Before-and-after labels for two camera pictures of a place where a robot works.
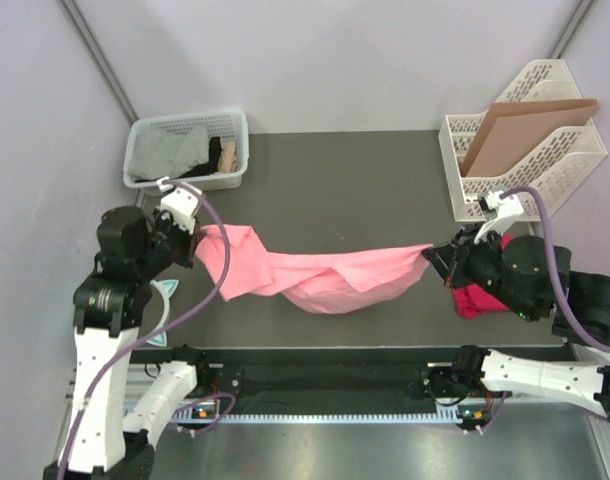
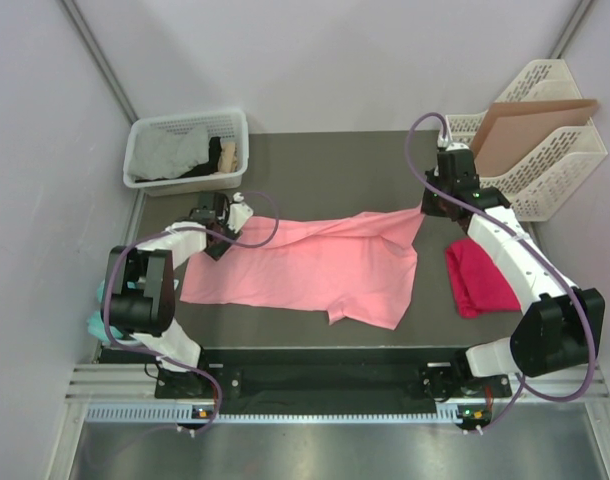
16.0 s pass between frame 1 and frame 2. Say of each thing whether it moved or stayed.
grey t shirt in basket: stayed
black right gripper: moved
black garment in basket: stayed
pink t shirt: moved
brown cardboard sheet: stayed
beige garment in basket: stayed
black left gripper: moved
